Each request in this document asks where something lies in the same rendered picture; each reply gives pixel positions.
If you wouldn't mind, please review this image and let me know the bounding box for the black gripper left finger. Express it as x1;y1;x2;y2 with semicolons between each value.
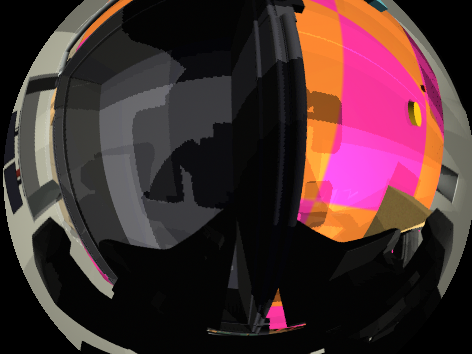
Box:
99;204;237;330

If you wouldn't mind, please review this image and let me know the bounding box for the yellow short cylinder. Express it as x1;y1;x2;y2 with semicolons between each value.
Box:
408;101;421;126

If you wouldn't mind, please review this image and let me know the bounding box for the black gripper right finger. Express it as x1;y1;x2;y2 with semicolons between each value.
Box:
279;220;401;328

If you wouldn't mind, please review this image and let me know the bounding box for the small light blue block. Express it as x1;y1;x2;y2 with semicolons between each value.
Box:
365;0;388;12

